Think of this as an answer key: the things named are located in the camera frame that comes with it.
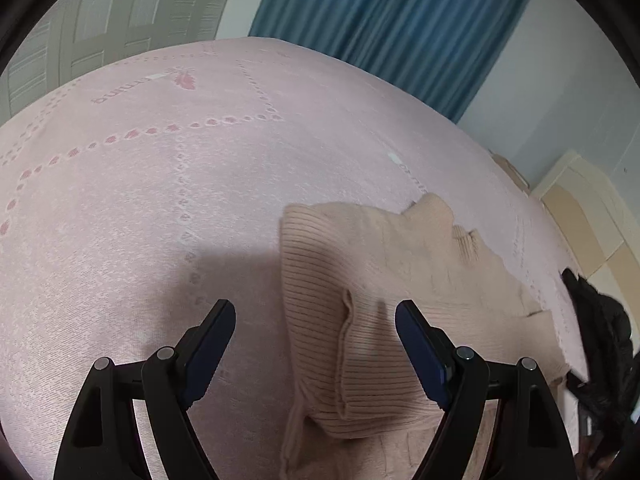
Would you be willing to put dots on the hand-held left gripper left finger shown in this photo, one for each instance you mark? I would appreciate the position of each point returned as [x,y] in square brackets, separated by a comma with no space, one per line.
[210,355]

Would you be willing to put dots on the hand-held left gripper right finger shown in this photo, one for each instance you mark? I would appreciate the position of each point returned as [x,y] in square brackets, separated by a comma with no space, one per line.
[420,350]

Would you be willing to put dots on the beige ribbed knit sweater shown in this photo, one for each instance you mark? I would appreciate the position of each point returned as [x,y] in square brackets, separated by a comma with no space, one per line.
[350,260]

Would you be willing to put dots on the pink patterned bedspread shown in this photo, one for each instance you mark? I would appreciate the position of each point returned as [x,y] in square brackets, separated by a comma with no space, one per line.
[150,210]

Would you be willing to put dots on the black garment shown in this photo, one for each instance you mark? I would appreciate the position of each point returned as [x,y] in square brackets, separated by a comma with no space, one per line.
[600,340]

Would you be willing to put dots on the cream bed headboard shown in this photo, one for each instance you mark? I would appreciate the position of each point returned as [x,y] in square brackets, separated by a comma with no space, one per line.
[575,210]

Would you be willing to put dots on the blue curtain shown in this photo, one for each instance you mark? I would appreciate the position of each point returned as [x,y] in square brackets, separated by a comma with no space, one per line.
[400,20]

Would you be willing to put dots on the pale panelled wardrobe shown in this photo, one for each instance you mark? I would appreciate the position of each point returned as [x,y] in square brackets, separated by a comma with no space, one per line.
[125,10]

